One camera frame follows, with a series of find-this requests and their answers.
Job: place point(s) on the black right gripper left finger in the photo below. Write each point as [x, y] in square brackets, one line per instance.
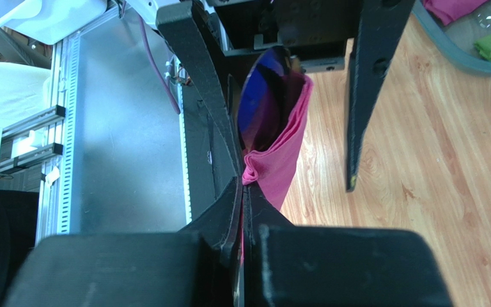
[195, 266]

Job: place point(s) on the pink utensil sleeve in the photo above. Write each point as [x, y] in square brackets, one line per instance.
[448, 11]

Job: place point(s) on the purple metal spoon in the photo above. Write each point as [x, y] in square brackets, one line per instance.
[271, 91]

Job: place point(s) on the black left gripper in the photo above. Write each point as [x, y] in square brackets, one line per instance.
[215, 39]

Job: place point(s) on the grey-green plastic tub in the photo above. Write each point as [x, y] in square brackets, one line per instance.
[456, 40]

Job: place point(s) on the magenta paper napkin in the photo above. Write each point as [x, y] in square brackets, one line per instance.
[274, 169]

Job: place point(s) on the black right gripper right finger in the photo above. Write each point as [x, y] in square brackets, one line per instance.
[289, 265]

